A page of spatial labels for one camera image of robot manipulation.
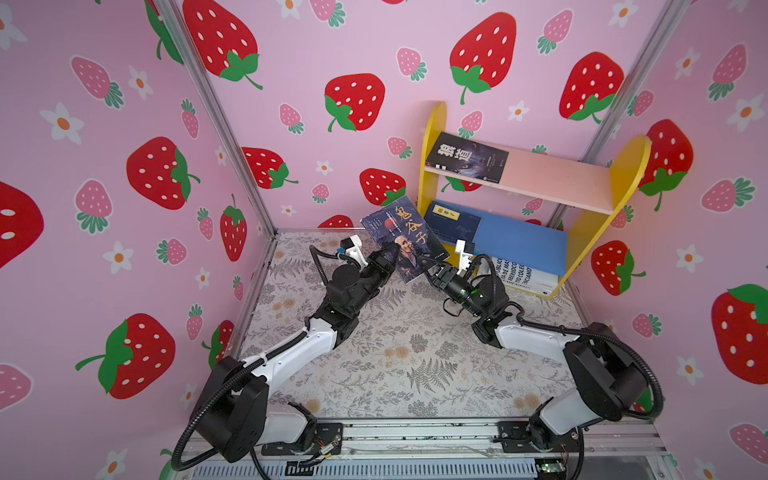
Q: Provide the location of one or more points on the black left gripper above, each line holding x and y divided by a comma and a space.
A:
377, 268

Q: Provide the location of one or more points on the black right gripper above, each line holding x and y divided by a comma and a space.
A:
446, 278

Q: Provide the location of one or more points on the dark book orange calligraphy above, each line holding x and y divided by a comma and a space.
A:
400, 223

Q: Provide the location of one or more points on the navy book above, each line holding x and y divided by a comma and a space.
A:
451, 224

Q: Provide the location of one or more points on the white book black spanish text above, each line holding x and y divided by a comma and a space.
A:
525, 278

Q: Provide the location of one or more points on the black book white chinese title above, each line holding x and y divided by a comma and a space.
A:
467, 158

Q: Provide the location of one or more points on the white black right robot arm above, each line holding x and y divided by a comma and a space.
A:
611, 379

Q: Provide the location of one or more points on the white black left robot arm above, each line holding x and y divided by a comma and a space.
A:
234, 416

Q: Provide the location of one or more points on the yellow pink blue bookshelf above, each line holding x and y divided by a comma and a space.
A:
563, 206

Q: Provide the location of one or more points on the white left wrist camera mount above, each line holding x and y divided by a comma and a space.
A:
352, 247

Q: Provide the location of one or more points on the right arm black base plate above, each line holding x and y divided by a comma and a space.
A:
521, 437

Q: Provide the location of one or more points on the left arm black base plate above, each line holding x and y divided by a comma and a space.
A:
324, 437

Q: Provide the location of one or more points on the aluminium front rail frame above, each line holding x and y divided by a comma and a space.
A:
456, 448

